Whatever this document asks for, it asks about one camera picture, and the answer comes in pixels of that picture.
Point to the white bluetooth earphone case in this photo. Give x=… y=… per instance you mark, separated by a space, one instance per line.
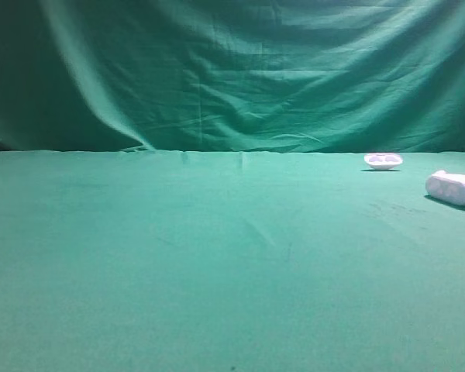
x=446 y=187

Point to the white earphone case lid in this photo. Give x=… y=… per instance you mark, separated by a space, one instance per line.
x=383 y=161

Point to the green table cloth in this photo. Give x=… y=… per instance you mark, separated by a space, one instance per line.
x=182 y=261

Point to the green backdrop curtain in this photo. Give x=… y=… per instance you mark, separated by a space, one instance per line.
x=281 y=76

